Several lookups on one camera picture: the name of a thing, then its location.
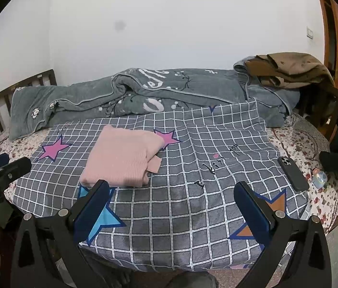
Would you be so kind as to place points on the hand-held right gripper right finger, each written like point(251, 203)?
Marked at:
point(251, 213)

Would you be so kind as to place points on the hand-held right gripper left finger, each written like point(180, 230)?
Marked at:
point(92, 213)

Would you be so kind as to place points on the pink knit garment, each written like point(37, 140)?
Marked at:
point(121, 156)

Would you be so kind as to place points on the black smartphone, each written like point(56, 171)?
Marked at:
point(293, 174)

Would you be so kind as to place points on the grey checked star blanket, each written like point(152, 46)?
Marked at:
point(187, 201)

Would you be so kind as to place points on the small clear bottle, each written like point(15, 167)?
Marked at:
point(319, 180)

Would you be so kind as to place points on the floral bed sheet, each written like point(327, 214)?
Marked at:
point(295, 144)

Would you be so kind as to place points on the person's camouflage pants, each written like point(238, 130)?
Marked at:
point(187, 280)

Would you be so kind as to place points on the dark wooden slatted headboard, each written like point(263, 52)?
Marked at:
point(52, 78)

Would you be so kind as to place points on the grey-green printed quilt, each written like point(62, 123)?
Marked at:
point(82, 96)

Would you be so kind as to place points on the dark wooden chair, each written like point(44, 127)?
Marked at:
point(322, 105)

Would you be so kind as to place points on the brown coat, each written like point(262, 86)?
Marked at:
point(292, 69)

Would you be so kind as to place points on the white wall switch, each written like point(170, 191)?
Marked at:
point(310, 32)

